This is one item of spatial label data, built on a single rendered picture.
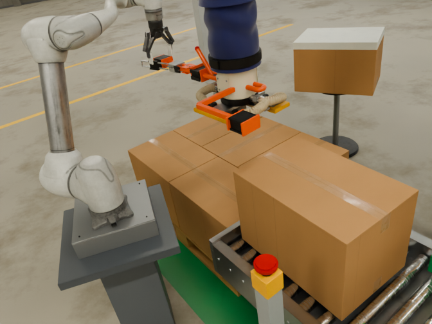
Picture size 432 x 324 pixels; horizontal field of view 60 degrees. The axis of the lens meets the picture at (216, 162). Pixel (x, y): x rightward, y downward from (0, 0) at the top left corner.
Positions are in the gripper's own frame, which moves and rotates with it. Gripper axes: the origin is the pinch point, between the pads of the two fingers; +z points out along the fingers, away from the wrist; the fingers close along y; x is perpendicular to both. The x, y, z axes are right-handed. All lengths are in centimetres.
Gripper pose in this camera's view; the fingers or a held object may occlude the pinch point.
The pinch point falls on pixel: (161, 58)
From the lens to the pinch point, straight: 214.7
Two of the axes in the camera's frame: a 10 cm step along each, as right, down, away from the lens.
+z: 0.7, 8.2, 5.7
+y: 6.9, -4.5, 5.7
